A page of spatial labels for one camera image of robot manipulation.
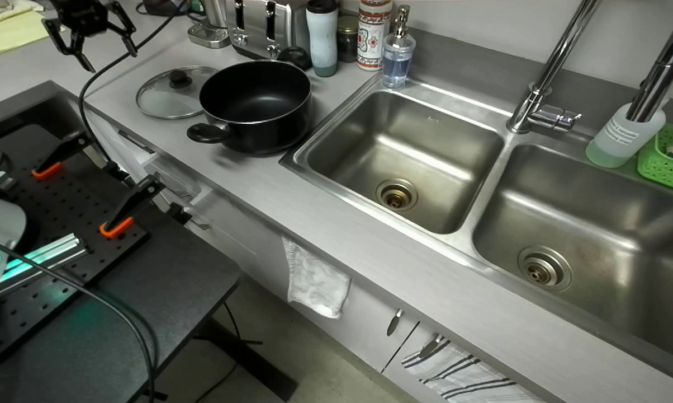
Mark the white hanging cloth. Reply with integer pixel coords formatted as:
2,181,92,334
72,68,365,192
280,235,353,323

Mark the black pegboard table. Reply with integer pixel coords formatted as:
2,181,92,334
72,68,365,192
0,78,243,403

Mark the red and white canister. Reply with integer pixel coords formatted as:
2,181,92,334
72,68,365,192
356,0,397,75

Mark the green plastic basket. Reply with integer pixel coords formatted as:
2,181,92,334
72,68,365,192
636,121,673,199

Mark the stainless steel double sink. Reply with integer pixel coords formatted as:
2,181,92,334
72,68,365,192
277,75,673,390

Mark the silver drawer handle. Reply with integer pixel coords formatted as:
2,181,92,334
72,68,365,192
384,308,408,338

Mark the grey base cabinet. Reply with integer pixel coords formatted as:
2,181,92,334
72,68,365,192
88,96,562,403

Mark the white tumbler with black lid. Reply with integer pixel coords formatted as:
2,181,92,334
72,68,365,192
305,0,343,78

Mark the black two-handled pot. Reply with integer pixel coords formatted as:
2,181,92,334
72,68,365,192
185,45,316,159

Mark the dark glass jar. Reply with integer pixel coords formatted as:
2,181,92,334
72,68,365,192
336,10,363,64

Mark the silver four-slot toaster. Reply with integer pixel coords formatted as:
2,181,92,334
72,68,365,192
230,0,312,64

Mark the pale green soap bottle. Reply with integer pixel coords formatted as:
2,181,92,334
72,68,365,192
583,101,668,170

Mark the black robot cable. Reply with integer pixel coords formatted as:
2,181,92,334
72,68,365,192
76,0,193,172

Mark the yellow paper sheet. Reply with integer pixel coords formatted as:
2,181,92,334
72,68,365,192
0,0,51,55

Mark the aluminium extrusion bar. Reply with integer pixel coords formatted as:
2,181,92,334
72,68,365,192
0,231,88,290

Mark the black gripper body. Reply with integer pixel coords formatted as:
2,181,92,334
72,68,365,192
51,0,122,34

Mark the clear soap dispenser bottle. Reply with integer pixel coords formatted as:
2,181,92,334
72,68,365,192
378,5,418,90

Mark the black clamp with orange tip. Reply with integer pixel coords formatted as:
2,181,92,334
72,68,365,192
30,131,97,183
97,176,166,242

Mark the glass lid with black knob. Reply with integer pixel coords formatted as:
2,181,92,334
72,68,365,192
134,66,220,124

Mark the stainless steel electric kettle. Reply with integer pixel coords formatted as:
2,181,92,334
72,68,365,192
201,0,234,30

